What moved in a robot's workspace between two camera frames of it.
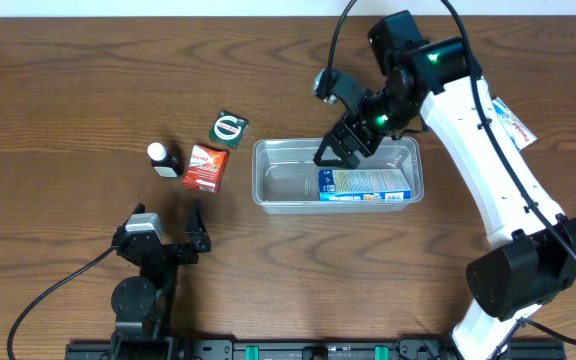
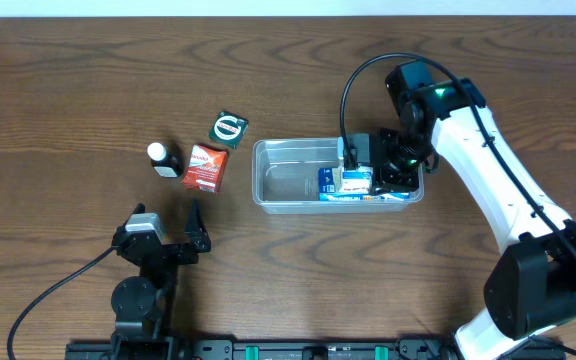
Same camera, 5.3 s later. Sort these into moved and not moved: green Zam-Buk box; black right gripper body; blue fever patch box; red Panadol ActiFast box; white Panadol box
Moved: black right gripper body; white Panadol box
Not moved: red Panadol ActiFast box; green Zam-Buk box; blue fever patch box
